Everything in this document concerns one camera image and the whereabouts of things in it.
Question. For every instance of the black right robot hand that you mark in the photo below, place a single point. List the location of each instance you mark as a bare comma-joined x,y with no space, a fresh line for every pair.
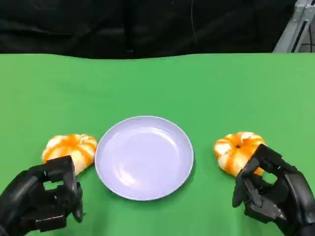
292,191

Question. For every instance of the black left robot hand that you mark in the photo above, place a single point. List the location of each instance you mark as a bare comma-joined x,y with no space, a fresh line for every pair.
29,196

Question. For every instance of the lilac plate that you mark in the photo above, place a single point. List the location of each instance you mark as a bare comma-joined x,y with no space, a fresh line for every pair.
144,157

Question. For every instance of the green table cloth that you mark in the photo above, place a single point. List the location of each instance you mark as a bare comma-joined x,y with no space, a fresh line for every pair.
157,86

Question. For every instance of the black backdrop cloth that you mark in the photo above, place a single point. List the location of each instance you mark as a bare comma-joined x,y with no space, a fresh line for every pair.
73,24

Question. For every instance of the aluminium frame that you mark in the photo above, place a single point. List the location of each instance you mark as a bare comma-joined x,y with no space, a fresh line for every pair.
286,34

